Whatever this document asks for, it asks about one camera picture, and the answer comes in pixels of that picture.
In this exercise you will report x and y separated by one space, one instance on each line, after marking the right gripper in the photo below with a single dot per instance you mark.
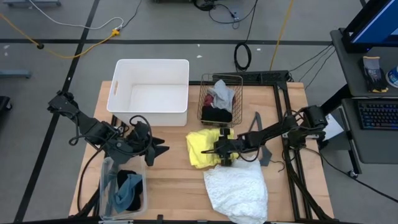
227 147

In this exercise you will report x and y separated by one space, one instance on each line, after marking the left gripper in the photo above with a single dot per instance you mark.
141 137

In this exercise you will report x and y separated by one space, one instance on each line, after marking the yellow cloth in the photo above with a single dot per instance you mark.
199 149

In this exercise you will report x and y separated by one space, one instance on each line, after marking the black cloth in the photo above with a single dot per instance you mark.
122 179
216 115

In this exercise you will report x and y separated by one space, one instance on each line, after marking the white lace cloth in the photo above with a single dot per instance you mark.
236 189

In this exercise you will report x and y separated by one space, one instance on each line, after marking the grey cloth with white tag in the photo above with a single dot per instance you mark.
222 96

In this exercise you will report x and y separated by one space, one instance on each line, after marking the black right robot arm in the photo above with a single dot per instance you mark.
273 130

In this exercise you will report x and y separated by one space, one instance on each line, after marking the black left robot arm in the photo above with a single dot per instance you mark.
90 126

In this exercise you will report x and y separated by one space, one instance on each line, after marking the gray triangular cloth piece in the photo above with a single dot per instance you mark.
265 155

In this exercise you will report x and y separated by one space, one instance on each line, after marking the red cloth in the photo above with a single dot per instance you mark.
208 101

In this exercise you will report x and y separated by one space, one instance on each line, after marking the white perforated plastic basket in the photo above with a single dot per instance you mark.
149 93

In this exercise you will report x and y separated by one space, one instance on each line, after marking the clear plastic bin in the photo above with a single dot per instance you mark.
107 174

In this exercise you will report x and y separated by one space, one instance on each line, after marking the black power strip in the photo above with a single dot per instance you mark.
264 76

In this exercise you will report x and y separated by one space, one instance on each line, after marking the white paper sheet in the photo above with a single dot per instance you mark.
334 127

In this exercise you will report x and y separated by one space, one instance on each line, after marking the grey computer cart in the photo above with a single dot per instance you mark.
354 71

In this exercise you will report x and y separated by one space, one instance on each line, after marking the black keyboard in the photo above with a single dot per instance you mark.
379 115

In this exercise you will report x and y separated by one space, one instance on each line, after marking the grey metal floor foot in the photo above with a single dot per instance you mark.
15 74
31 2

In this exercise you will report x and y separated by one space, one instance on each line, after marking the grey yellow work glove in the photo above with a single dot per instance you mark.
373 74

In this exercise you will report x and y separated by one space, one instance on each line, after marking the white blue round container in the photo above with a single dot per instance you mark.
394 76

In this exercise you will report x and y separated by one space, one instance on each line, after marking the computer monitor with blue screen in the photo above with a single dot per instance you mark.
379 25

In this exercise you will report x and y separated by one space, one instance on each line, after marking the black aluminium frame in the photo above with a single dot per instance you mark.
276 102

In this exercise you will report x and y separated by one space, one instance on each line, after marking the small black table camera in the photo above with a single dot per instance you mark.
160 218

